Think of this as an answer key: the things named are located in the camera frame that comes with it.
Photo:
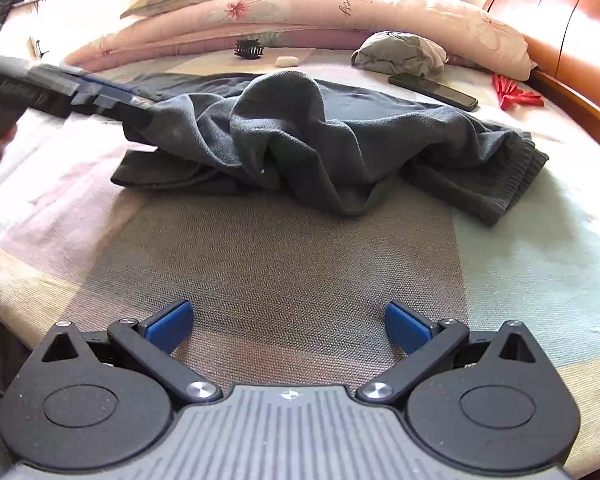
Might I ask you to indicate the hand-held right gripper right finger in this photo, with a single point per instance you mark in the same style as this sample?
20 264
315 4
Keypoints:
405 329

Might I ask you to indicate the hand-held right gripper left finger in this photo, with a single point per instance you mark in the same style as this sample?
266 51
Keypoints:
170 327

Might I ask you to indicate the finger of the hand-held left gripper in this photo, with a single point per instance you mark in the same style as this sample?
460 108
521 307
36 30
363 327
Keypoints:
120 106

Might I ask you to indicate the dark grey pants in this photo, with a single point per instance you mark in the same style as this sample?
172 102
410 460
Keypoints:
330 145

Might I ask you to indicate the black hair claw clip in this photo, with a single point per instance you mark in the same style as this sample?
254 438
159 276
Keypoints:
248 50

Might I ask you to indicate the white earbuds case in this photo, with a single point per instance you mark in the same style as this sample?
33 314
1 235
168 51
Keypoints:
286 61

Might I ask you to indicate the black smartphone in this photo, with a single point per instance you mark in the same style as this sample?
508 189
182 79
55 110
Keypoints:
432 91

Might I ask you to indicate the red folding fan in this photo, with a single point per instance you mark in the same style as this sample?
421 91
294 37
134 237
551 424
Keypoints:
512 95

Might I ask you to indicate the crumpled grey cloth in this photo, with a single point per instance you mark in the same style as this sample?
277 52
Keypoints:
400 55

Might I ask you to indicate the pink floral folded quilt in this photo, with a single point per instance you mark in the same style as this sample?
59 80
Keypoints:
405 15

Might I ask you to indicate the wooden bed headboard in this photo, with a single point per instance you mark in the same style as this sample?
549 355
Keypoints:
570 25

